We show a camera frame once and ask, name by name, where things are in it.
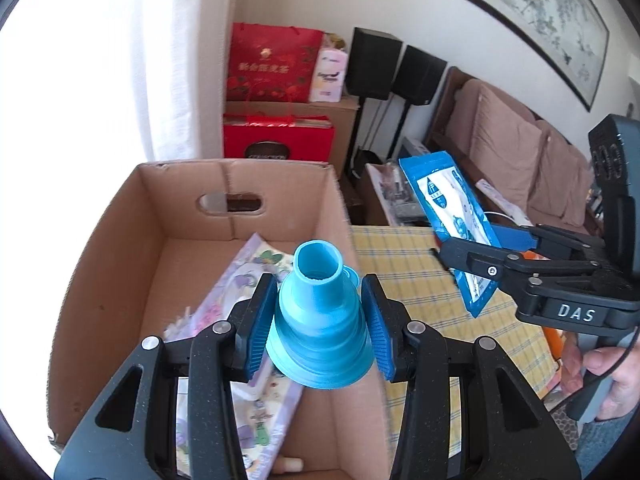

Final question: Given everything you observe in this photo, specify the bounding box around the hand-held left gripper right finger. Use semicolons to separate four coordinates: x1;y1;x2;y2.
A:
361;274;582;480

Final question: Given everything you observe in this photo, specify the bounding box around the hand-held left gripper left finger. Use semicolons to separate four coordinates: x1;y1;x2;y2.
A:
54;272;278;480

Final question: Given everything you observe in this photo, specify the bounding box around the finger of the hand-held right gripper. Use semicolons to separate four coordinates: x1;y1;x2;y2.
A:
492;224;608;263
431;236;601;306

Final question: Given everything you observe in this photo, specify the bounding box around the blue collapsible funnel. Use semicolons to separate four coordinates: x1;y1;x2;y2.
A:
265;240;375;391

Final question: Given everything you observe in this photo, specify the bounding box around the blue printed packet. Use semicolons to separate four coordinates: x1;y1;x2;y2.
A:
398;151;502;318

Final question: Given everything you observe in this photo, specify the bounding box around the purple printed plastic bag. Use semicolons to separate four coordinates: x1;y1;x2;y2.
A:
162;232;306;480

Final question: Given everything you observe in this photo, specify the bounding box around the large cardboard box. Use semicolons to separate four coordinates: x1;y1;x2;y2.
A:
47;159;396;480

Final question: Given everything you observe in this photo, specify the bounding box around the person's right forearm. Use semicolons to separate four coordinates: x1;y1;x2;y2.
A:
574;402;640;480

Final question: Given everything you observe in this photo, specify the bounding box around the person's right hand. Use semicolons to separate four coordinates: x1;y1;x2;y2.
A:
560;332;640;418

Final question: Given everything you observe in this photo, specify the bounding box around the yellow plaid tablecloth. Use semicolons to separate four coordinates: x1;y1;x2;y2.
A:
350;225;566;461

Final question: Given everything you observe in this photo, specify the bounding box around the brown sofa cushion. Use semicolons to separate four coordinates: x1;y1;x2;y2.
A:
470;84;546;208
527;120;594;227
445;78;538;166

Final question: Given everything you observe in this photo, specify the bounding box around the orange plastic tool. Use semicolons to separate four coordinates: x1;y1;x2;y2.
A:
524;251;566;365

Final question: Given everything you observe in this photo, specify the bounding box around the wooden sofa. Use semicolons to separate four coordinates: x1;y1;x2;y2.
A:
425;66;608;235

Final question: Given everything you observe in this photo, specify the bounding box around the black speaker stand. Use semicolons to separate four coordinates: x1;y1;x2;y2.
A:
387;101;412;160
350;97;374;181

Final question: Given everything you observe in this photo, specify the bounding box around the black speaker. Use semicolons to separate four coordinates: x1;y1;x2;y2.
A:
392;45;448;107
346;26;404;101

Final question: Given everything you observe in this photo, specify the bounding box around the red gift box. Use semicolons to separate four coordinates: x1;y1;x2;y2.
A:
222;112;336;163

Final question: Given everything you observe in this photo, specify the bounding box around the framed ink painting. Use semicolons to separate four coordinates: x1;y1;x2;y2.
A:
463;0;611;113

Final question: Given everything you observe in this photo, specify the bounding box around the small white pink bag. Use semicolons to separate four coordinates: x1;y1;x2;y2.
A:
308;32;348;103

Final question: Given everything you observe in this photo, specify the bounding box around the red gift bag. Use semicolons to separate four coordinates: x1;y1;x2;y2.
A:
225;22;325;106

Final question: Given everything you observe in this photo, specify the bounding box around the white sheer curtain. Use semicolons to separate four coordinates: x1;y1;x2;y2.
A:
0;0;246;311

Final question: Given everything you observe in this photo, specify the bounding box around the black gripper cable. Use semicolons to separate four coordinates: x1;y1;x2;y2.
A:
565;310;640;406

